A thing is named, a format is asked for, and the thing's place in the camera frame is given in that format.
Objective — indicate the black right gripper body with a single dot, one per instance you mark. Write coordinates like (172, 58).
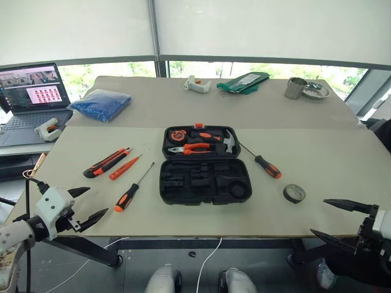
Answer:
(366, 241)

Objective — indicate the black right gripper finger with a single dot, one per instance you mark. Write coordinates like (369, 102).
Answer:
(336, 242)
(348, 206)

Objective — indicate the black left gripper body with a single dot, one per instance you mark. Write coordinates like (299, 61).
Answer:
(65, 222)

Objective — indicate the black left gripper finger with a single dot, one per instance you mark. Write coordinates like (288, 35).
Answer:
(78, 192)
(91, 219)

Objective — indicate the orange black utility knife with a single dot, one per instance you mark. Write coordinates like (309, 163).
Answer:
(104, 164)

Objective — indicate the orange voltage tester pen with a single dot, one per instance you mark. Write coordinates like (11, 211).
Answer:
(123, 168)

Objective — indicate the black tool case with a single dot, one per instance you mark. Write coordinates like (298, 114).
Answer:
(183, 195)

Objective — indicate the grey white sneaker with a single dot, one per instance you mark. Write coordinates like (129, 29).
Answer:
(325, 274)

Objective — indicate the black electrical tape roll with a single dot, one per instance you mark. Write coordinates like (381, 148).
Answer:
(290, 196)

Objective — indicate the white glue gun orange trigger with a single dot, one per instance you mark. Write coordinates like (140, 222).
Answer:
(47, 131)

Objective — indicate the white side desk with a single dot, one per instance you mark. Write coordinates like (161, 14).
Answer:
(21, 149)

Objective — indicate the open dark laptop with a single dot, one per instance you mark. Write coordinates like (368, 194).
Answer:
(30, 122)

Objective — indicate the blue plastic bag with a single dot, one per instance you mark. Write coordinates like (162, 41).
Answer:
(99, 105)

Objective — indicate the grey rounded robot leg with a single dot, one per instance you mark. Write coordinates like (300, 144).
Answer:
(162, 279)
(239, 280)

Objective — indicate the small black floor clip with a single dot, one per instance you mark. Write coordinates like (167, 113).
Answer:
(192, 254)

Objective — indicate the orange black tape measure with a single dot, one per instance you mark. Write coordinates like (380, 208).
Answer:
(177, 135)

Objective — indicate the stainless steel round dish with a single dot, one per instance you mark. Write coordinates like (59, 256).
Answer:
(317, 91)

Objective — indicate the stainless steel cup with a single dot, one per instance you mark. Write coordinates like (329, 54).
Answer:
(294, 90)

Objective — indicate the green flat package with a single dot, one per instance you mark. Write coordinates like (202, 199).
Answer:
(241, 82)

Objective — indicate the white roller blind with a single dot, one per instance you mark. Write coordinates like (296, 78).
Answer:
(76, 27)
(275, 27)

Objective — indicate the grey window mullion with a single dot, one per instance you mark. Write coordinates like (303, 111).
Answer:
(156, 36)

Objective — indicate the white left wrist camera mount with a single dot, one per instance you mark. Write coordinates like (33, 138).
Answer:
(52, 203)

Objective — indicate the black table frame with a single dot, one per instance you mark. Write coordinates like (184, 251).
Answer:
(183, 243)

